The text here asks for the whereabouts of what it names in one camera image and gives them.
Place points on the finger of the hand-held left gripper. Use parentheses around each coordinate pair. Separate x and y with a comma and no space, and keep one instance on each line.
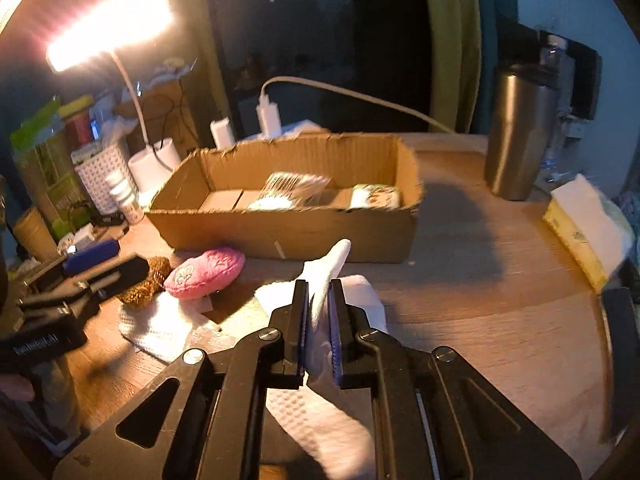
(92,257)
(120,272)

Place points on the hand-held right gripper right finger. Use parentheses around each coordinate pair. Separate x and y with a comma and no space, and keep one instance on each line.
(336,360)

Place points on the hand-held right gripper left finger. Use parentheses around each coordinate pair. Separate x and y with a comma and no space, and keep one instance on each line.
(302,355)

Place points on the brown fuzzy cloth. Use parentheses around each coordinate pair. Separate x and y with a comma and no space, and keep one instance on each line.
(142,292)

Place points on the white paper towel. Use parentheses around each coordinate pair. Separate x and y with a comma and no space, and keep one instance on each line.
(325,270)

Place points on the white pill bottle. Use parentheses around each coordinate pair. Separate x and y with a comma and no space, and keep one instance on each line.
(127,205)

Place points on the brown cardboard tube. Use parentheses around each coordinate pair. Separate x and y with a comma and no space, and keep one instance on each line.
(32,232)

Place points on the white plastic basket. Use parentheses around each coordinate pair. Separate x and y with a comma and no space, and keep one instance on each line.
(100,175)

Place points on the green carton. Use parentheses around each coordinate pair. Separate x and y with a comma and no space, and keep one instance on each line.
(50,170)

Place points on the white desk lamp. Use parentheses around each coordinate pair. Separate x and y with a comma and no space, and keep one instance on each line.
(155,165)

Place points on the small tan box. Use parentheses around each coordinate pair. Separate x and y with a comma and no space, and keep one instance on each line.
(220,201)

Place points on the red jar with yellow lid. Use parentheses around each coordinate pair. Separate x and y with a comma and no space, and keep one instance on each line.
(77,130)

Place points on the green and white packet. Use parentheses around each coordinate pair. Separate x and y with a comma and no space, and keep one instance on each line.
(375,196)

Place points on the brown cardboard storage box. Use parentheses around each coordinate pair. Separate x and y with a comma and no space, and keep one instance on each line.
(165,105)

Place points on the striped card packet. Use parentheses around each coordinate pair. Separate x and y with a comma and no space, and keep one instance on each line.
(295,185)

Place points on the white plug adapter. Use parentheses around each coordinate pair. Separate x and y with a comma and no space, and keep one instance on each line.
(222,132)

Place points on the yellow curtain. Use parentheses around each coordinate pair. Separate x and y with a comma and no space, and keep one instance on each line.
(215,90)
(450,35)

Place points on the white usb charger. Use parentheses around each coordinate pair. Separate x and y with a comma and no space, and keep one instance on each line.
(269,117)

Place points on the white power strip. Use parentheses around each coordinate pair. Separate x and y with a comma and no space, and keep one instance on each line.
(302,127)

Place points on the yellow tissue pack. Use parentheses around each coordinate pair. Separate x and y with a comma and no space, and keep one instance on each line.
(585,225)

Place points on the stainless steel tumbler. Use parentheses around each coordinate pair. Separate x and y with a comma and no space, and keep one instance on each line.
(520,135)

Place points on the clear water bottle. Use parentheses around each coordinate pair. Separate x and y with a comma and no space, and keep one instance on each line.
(555,55)

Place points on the black appliance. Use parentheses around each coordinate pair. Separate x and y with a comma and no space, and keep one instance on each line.
(585,75)

